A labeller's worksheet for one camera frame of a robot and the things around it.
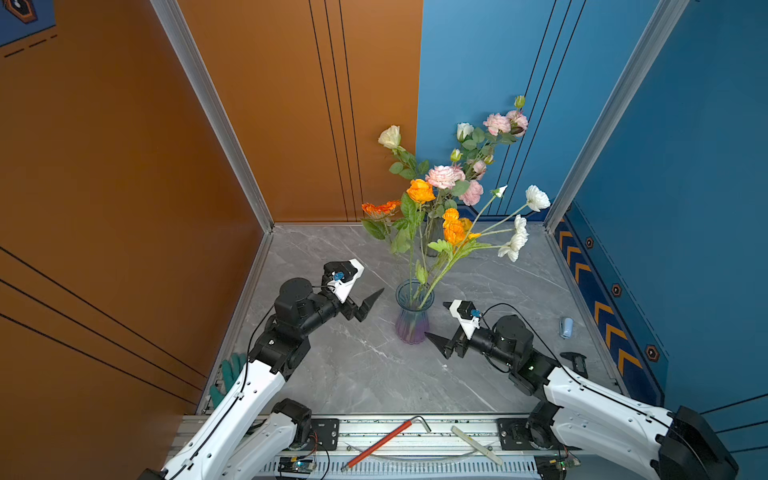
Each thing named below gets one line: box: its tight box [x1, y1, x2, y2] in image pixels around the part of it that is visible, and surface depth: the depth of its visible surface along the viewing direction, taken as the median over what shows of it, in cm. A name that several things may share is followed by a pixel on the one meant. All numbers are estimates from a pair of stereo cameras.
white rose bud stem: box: [456, 122, 474, 151], surface depth 93 cm
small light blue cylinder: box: [561, 318, 574, 339], surface depth 91 cm
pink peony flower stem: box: [468, 95, 528, 163], surface depth 85 cm
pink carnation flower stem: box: [425, 165, 484, 208], surface depth 71 cm
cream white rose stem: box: [378, 125, 430, 180], surface depth 92 cm
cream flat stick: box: [450, 425, 503, 466], surface depth 74 cm
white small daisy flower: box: [418, 184, 551, 309], surface depth 61 cm
